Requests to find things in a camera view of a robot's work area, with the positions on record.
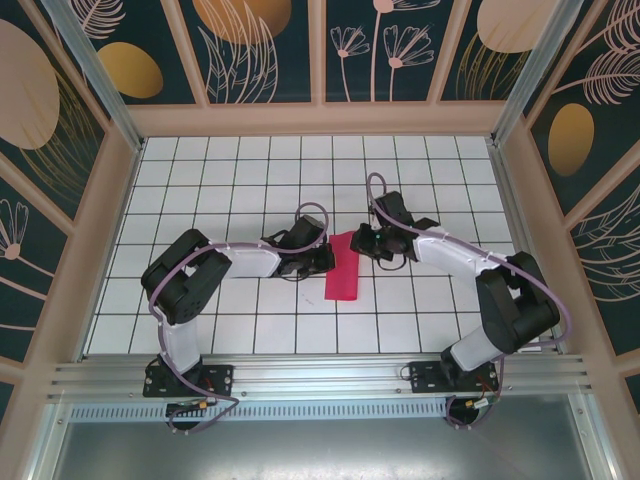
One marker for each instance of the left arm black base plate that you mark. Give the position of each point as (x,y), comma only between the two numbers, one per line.
(222,375)

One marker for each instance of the aluminium side rail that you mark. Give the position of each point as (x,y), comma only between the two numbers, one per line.
(525,250)

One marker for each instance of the aluminium mounting rail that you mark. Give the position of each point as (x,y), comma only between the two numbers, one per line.
(325,372)

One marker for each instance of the grey metal sheet panel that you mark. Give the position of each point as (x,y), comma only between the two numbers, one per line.
(320,450)

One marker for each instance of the aluminium frame post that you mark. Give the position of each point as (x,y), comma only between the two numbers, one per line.
(535,75)
(97,75)

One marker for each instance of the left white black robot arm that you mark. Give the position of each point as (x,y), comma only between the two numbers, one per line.
(250,262)

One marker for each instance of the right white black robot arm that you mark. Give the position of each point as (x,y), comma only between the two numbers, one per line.
(450,255)

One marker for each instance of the red cloth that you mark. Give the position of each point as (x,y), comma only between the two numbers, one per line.
(342,280)

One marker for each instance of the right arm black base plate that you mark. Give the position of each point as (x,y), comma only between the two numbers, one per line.
(422,375)

